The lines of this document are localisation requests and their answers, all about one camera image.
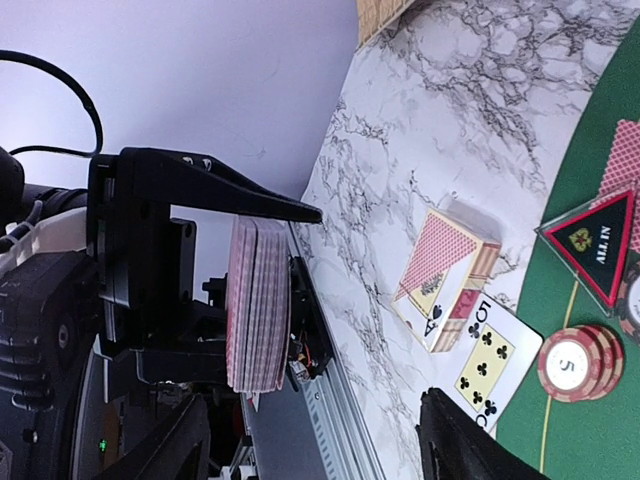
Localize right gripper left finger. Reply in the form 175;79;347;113
95;395;210;480

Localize red 5 chips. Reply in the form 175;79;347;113
537;324;625;403

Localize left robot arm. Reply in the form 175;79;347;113
1;148;322;479

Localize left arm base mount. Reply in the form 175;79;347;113
286;256;334;383

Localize dark 100 chips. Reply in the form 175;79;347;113
616;262;640;345

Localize five of clubs card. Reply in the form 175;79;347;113
452;294;543;432

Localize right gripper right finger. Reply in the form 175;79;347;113
416;388;545;480

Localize black triangular all-in button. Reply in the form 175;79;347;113
536;182;637;317

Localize card deck box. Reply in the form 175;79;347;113
391;209;501;353

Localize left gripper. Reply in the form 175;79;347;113
87;147;322;385

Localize red-backed card deck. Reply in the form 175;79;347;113
225;216;291;394

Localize single red-backed playing card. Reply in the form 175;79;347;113
599;120;640;195

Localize woven bamboo tray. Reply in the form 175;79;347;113
356;0;414;47

